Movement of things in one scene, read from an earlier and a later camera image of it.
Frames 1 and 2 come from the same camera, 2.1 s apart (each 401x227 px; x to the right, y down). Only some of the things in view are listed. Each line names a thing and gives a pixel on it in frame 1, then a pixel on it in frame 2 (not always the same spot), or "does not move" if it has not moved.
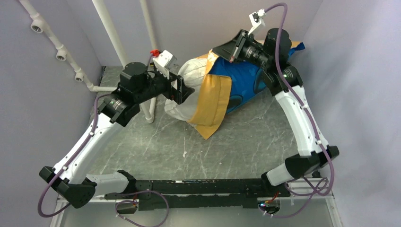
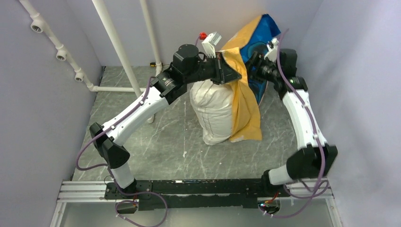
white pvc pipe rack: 41,26 does not move
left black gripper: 178,94 → 223,72
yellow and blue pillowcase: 227,84 → 247,95
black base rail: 200,194 does not move
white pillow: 193,72 → 213,104
